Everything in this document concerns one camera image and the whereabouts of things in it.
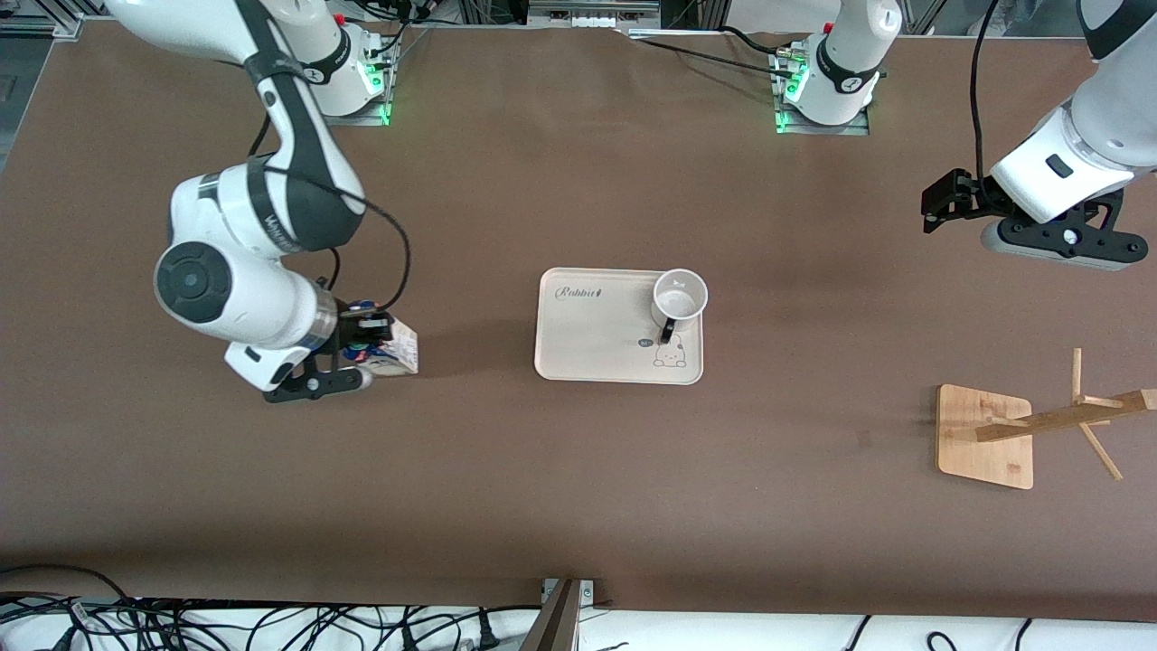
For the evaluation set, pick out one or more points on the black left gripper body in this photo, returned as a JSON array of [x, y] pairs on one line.
[[978, 196]]

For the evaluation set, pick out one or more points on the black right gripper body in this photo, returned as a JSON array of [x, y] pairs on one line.
[[351, 331]]

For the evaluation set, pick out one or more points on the blue and white milk carton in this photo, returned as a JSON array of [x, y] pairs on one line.
[[402, 354]]

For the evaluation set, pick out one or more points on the white cup with face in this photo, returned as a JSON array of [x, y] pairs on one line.
[[680, 303]]

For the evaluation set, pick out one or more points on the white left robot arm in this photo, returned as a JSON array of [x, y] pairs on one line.
[[1085, 136]]

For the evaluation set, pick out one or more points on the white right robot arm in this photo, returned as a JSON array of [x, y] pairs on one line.
[[262, 298]]

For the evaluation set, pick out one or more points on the wooden cup rack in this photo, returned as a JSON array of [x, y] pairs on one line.
[[985, 443]]

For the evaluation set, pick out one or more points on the white tray with rabbit print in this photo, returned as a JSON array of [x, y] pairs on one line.
[[597, 334]]

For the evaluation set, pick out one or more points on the black plug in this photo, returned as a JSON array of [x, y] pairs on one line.
[[486, 637]]

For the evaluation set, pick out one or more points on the white panel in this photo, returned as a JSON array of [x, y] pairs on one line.
[[723, 633]]

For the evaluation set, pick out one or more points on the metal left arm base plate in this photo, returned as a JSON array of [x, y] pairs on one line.
[[859, 129]]

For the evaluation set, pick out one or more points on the metal bracket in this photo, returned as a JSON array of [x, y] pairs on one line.
[[560, 624]]

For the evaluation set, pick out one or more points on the aluminium frame rail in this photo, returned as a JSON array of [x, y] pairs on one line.
[[36, 29]]

